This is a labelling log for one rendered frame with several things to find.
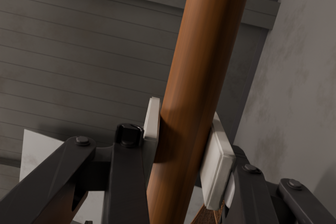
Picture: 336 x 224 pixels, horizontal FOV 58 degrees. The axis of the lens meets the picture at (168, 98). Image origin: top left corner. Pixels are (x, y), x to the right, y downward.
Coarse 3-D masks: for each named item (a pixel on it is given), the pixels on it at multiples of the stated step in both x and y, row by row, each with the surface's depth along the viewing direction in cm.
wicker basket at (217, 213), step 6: (222, 204) 175; (198, 210) 186; (204, 210) 186; (210, 210) 186; (198, 216) 187; (204, 216) 187; (210, 216) 187; (216, 216) 163; (192, 222) 189; (198, 222) 189; (204, 222) 189; (216, 222) 158
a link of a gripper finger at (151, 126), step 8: (152, 104) 18; (160, 104) 19; (152, 112) 17; (152, 120) 16; (144, 128) 15; (152, 128) 15; (144, 136) 14; (152, 136) 14; (144, 144) 14; (152, 144) 14; (144, 152) 14; (152, 152) 14; (144, 160) 14; (152, 160) 14; (144, 168) 14; (144, 176) 14
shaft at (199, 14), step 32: (192, 0) 15; (224, 0) 14; (192, 32) 15; (224, 32) 15; (192, 64) 15; (224, 64) 16; (192, 96) 16; (160, 128) 17; (192, 128) 16; (160, 160) 17; (192, 160) 17; (160, 192) 17
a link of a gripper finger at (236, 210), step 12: (240, 168) 13; (252, 168) 13; (240, 180) 12; (252, 180) 12; (264, 180) 13; (240, 192) 11; (252, 192) 12; (264, 192) 12; (240, 204) 11; (252, 204) 11; (264, 204) 11; (228, 216) 12; (240, 216) 10; (252, 216) 10; (264, 216) 10; (276, 216) 10
